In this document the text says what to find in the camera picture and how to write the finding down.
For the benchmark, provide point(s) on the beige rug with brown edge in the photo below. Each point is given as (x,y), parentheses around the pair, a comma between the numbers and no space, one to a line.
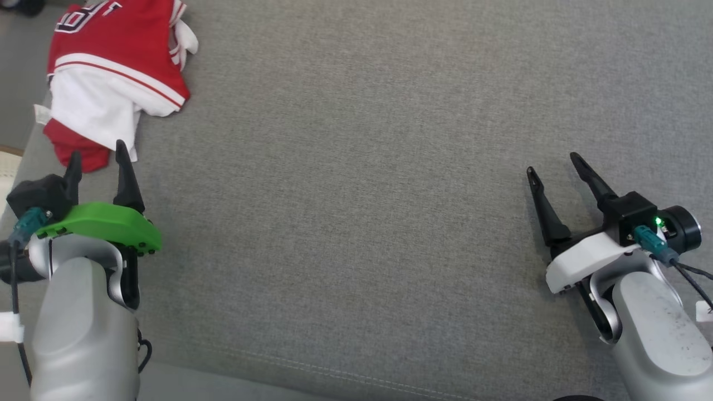
(6,178)

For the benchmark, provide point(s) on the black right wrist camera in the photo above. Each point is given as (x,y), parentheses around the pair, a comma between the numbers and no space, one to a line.
(632,211)

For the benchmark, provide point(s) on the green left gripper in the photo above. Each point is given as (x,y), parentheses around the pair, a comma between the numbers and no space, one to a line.
(106,223)

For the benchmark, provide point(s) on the red and white jersey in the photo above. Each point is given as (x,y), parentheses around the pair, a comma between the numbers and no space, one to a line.
(111,44)

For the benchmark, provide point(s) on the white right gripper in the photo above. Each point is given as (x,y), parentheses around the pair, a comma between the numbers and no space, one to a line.
(585,259)

